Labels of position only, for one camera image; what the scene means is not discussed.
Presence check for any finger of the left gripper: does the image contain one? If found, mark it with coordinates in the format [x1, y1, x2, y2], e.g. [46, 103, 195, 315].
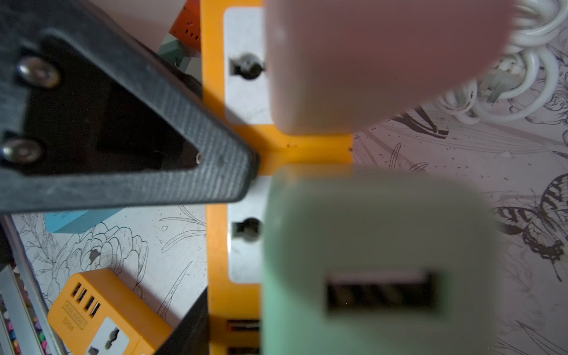
[1, 1, 260, 214]

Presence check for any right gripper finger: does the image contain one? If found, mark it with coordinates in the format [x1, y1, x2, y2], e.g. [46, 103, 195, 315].
[155, 288, 209, 355]

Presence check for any yellow power strip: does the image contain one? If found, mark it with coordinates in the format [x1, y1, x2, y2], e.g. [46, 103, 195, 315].
[201, 1, 352, 354]
[48, 269, 173, 355]

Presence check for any blue power strip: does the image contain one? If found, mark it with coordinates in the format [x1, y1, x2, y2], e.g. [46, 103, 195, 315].
[44, 209, 121, 234]

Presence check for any orange cube socket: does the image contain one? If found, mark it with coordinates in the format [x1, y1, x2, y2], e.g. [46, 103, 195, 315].
[169, 0, 202, 53]

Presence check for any green charger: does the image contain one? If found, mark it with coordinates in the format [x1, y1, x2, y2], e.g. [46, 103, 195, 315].
[260, 164, 496, 354]
[158, 35, 196, 69]

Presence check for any pink charger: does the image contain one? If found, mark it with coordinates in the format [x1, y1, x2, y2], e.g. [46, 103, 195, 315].
[264, 1, 516, 135]

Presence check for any coloured pebble rail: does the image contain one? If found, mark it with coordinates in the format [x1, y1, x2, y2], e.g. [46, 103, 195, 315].
[1, 264, 53, 354]

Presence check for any white cable bundle back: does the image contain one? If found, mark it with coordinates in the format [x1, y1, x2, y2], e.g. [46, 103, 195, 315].
[433, 0, 568, 126]

